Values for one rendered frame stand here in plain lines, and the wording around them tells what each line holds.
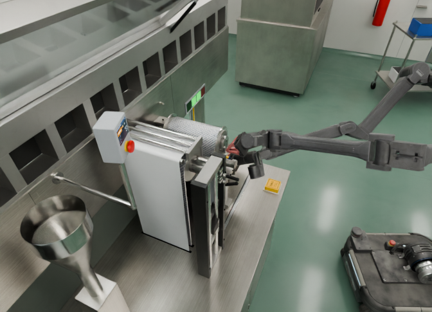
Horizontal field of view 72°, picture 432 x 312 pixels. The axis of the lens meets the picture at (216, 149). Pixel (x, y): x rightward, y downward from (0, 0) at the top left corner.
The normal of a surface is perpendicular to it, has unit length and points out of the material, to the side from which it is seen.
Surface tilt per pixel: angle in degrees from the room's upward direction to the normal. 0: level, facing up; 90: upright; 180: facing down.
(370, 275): 0
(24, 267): 90
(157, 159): 90
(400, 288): 0
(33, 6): 53
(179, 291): 0
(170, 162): 90
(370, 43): 90
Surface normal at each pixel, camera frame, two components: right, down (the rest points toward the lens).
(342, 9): -0.40, 0.59
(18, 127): 0.92, 0.26
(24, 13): 0.72, -0.26
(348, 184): 0.00, -0.76
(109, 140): -0.11, 0.65
